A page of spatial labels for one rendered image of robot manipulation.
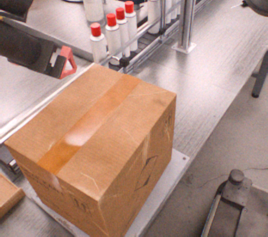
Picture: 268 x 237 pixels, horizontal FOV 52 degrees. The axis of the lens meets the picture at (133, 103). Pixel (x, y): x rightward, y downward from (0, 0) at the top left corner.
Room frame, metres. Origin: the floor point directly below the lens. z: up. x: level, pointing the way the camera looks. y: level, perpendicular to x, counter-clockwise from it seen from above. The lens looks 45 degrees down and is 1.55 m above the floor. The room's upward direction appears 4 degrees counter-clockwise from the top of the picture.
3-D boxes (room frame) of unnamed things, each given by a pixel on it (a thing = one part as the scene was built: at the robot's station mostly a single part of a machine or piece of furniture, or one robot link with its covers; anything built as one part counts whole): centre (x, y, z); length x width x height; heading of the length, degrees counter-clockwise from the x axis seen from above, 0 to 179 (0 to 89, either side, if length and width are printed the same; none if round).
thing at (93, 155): (0.40, 0.08, 0.99); 0.30 x 0.24 x 0.27; 145
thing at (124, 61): (0.82, 0.04, 0.91); 0.07 x 0.03 x 0.16; 51
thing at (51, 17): (1.50, 0.16, 0.86); 0.80 x 0.67 x 0.05; 141
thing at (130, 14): (1.00, -0.01, 0.98); 0.05 x 0.05 x 0.20
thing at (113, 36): (0.91, 0.06, 0.98); 0.05 x 0.05 x 0.20
